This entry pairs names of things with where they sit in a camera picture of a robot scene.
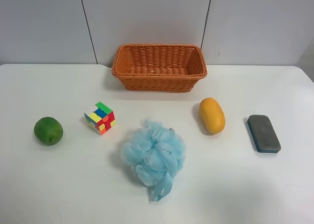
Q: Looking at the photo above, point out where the yellow mango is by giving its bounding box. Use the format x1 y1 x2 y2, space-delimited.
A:
199 98 226 134

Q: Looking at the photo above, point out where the orange woven basket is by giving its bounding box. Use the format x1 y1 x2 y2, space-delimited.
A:
111 44 207 93

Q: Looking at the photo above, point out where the green lemon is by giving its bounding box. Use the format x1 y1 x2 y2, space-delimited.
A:
33 117 63 145

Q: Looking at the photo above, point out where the light blue bath pouf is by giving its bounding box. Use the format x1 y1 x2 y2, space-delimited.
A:
121 119 186 202

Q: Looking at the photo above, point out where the multicoloured puzzle cube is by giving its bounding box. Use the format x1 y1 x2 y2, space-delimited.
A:
84 102 116 135

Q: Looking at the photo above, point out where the grey blue board eraser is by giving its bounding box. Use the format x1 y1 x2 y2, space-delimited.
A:
247 114 281 153

